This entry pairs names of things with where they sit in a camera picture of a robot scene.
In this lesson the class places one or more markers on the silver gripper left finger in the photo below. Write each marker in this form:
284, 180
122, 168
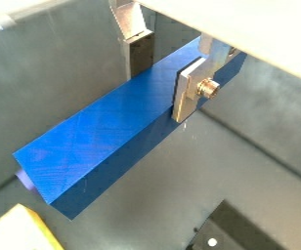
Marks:
136, 37

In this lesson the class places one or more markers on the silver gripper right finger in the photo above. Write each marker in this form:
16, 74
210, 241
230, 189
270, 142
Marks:
196, 82

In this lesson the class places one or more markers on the yellow wooden peg board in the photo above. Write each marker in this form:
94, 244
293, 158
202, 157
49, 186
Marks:
25, 232

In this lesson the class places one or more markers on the black metal bracket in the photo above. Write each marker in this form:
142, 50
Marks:
229, 231

